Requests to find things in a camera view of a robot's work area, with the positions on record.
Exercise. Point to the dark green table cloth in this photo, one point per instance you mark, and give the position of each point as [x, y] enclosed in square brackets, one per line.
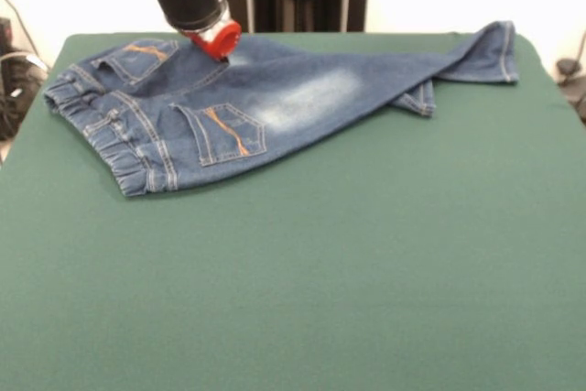
[274, 295]

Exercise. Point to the black equipment pile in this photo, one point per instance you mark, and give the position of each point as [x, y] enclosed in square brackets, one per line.
[18, 89]

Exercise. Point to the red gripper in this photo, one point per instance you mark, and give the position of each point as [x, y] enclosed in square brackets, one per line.
[222, 40]

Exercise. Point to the blue denim jeans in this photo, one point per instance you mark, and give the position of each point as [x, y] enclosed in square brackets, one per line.
[297, 102]

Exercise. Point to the grey office chair base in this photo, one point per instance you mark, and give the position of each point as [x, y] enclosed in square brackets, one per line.
[572, 84]

